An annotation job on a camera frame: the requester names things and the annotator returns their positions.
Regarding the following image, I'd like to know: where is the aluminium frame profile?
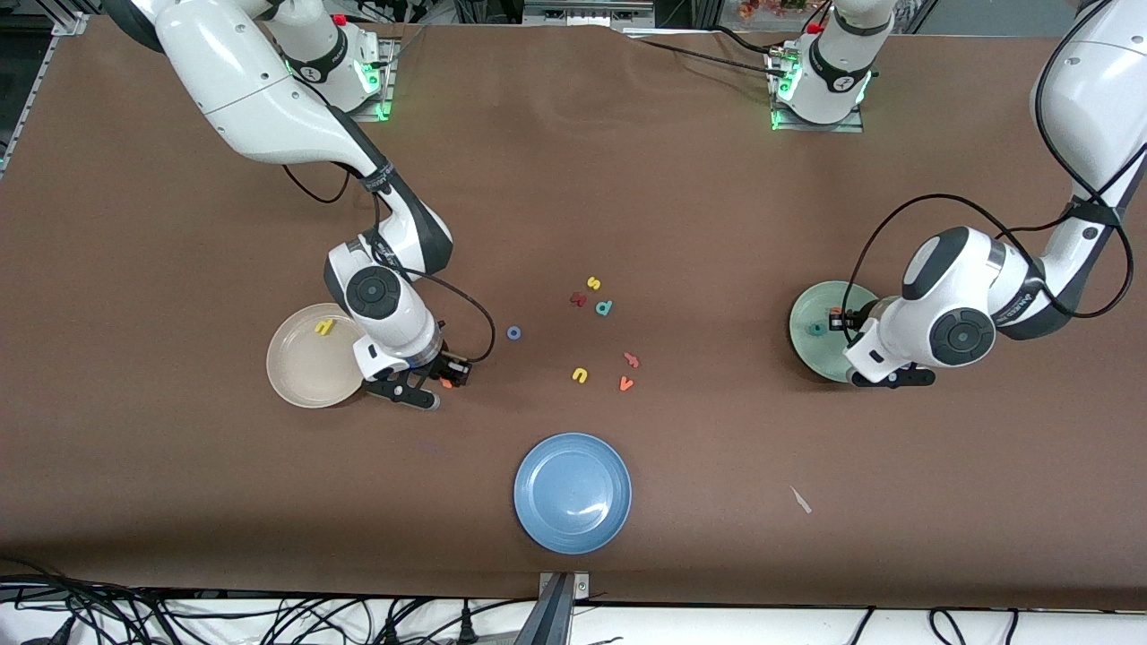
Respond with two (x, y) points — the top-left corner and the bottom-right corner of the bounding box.
(49, 0), (91, 37)

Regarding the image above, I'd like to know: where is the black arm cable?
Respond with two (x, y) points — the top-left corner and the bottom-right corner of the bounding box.
(280, 161), (497, 364)
(842, 0), (1147, 332)

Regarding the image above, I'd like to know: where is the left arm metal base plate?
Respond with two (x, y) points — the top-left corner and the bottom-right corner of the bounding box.
(769, 45), (866, 133)

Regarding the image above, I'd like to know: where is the black base cable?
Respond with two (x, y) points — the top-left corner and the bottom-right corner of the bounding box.
(712, 25), (789, 56)
(627, 36), (789, 77)

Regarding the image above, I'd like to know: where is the grey metal camera mount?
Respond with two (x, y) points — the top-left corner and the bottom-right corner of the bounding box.
(536, 571), (592, 645)

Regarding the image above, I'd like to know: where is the brown table cover sheet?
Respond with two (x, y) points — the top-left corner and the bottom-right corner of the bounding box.
(0, 16), (1147, 612)

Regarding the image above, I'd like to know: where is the black cable tangle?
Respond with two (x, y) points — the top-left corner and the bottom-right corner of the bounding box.
(0, 560), (377, 645)

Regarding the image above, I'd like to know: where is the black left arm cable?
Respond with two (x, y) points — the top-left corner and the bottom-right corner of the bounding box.
(842, 0), (1147, 332)

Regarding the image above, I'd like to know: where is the green plate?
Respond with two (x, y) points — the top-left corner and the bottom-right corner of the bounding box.
(789, 280), (885, 384)

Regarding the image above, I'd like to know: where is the beige brown plate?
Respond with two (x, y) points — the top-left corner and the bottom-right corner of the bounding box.
(266, 303), (373, 409)

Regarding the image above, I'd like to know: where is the looped black cable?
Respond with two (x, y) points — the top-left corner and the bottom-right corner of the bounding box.
(929, 607), (970, 645)

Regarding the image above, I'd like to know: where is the blue plate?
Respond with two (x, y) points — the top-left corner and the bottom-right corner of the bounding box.
(513, 433), (633, 555)

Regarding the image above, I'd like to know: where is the grey metal bracket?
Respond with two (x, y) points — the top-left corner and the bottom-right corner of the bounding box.
(522, 0), (655, 28)

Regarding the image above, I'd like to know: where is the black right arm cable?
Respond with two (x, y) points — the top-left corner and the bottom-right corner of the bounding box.
(280, 161), (497, 364)

